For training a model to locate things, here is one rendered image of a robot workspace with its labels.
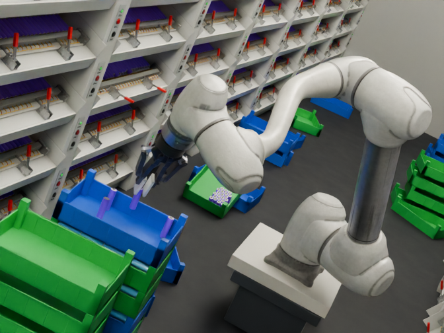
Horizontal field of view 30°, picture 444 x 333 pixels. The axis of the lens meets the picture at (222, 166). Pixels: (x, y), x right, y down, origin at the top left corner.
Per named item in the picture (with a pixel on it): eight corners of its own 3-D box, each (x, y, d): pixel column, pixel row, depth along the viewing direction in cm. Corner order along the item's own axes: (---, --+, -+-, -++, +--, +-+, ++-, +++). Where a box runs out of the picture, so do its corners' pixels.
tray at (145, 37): (179, 48, 317) (202, 23, 311) (102, 64, 262) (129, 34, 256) (144, 10, 319) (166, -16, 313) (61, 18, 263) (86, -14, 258)
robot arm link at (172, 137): (203, 142, 201) (193, 156, 205) (201, 114, 207) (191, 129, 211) (170, 133, 197) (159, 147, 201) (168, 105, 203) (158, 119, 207)
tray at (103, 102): (160, 93, 324) (176, 76, 320) (82, 118, 268) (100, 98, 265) (127, 55, 325) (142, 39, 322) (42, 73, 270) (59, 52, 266)
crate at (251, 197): (259, 202, 385) (265, 187, 382) (245, 213, 366) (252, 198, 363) (204, 172, 391) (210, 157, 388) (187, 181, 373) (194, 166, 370)
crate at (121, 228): (178, 240, 227) (188, 215, 225) (156, 269, 208) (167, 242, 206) (81, 192, 230) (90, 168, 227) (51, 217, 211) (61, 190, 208)
